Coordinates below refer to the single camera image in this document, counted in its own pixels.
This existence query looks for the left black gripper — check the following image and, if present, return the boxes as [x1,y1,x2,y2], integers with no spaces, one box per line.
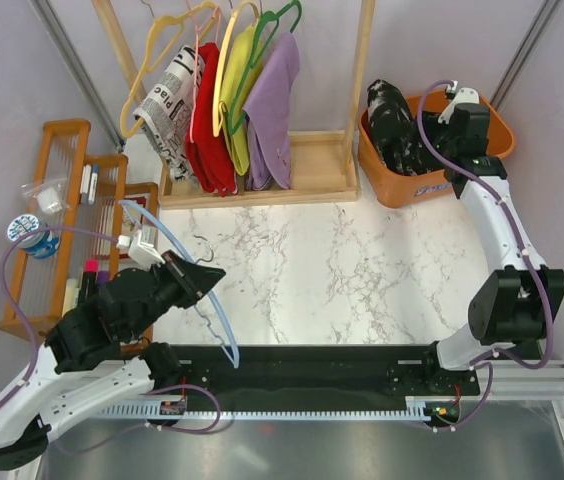
[126,249,227,340]

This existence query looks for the light blue hanger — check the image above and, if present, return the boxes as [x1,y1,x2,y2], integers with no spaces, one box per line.
[119,200,240,369]

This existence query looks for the black white-stained trousers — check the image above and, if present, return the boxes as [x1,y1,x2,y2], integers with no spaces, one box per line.
[367,79,443,176]

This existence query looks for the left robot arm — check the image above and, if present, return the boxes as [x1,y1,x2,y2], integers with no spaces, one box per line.
[0,251,226,471]

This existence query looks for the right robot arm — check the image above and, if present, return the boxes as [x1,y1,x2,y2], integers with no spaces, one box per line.
[419,103,564,394]

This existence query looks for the pink hanger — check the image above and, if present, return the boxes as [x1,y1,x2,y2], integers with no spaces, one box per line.
[186,0,220,143]

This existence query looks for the purple marker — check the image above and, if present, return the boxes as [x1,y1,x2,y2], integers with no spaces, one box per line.
[96,270,109,287]

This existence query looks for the pink highlighter marker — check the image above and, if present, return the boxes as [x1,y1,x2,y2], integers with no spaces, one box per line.
[80,259,99,300]

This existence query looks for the red garment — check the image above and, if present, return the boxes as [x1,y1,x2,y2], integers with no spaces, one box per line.
[185,42,237,197]

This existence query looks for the orange wooden shelf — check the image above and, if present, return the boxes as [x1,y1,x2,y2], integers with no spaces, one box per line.
[8,119,158,345]

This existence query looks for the purple garment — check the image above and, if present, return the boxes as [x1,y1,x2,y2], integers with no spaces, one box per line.
[243,32,300,190]

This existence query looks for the white marker pens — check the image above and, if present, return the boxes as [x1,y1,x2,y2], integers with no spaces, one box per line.
[80,164,99,205]

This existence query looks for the blue white round tin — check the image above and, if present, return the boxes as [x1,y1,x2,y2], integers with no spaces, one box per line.
[6,213,60,260]

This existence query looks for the newspaper print garment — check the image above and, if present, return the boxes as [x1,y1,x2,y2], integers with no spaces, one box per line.
[133,45,203,183]

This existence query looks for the clear plastic bag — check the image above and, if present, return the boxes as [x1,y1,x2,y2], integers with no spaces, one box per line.
[20,177,71,216]

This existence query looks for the wooden clothes rack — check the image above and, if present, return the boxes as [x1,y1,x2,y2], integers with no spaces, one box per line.
[92,0,377,210]

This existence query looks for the orange plastic basket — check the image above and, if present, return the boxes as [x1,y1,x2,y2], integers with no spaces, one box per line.
[358,90,515,209]

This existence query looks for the yellow-green garment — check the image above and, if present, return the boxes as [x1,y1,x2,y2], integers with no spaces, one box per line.
[220,25,263,175]

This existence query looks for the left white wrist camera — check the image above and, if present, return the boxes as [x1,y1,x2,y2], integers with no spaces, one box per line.
[117,225,165,269]

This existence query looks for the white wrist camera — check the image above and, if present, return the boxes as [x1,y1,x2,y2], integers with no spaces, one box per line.
[438,81,480,124]
[117,225,165,269]

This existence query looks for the white cable duct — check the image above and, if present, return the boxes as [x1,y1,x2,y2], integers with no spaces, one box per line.
[87,397,431,422]

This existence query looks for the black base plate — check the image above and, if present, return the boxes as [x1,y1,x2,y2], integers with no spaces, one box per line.
[172,345,480,412]

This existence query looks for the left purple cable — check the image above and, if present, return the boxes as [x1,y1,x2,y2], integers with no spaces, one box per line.
[0,225,121,471]

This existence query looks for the purple cable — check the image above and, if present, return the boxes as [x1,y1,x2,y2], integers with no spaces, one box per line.
[419,79,558,434]
[0,225,121,471]

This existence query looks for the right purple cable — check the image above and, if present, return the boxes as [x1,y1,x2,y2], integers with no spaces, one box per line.
[419,79,558,434]

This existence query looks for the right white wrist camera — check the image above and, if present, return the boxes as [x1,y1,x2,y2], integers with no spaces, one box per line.
[438,81,480,124]

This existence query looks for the aluminium frame rail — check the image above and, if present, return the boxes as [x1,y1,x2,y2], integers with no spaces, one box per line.
[489,360,564,401]

